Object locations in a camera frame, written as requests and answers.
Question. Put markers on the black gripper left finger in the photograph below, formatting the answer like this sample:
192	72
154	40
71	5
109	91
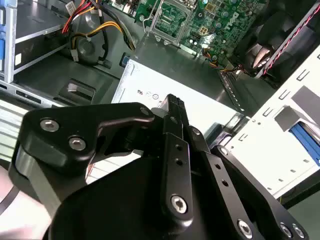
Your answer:
75	117

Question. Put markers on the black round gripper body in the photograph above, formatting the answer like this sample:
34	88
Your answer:
120	205

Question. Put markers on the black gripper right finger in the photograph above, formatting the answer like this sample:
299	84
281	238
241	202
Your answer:
240	190

